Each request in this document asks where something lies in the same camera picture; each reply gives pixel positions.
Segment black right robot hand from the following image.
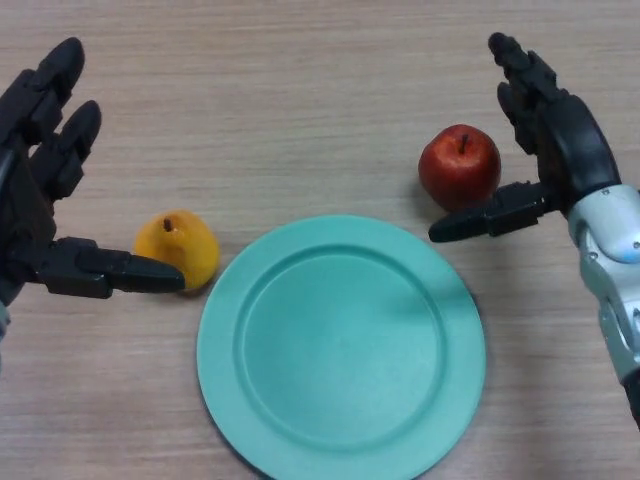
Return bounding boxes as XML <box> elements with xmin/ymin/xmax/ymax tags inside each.
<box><xmin>428</xmin><ymin>32</ymin><xmax>624</xmax><ymax>245</ymax></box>

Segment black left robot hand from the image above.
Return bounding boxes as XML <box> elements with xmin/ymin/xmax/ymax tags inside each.
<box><xmin>0</xmin><ymin>37</ymin><xmax>186</xmax><ymax>306</ymax></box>

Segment green round plate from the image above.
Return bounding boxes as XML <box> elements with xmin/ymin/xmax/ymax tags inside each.
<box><xmin>196</xmin><ymin>214</ymin><xmax>487</xmax><ymax>480</ymax></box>

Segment yellow pear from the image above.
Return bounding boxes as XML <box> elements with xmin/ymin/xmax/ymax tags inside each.
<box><xmin>133</xmin><ymin>209</ymin><xmax>221</xmax><ymax>296</ymax></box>

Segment red apple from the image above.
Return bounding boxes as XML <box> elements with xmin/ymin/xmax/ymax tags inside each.
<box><xmin>418</xmin><ymin>124</ymin><xmax>502</xmax><ymax>212</ymax></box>

